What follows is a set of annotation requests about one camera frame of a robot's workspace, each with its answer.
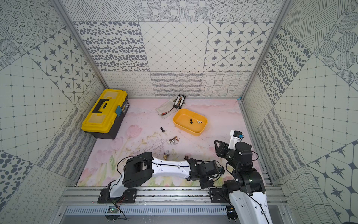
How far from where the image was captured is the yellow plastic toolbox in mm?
855

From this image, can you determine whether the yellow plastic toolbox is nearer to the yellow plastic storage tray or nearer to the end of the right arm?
the yellow plastic storage tray

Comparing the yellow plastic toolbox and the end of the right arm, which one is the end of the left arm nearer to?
the end of the right arm

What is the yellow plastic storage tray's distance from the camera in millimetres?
973

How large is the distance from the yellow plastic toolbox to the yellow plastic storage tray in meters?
0.41
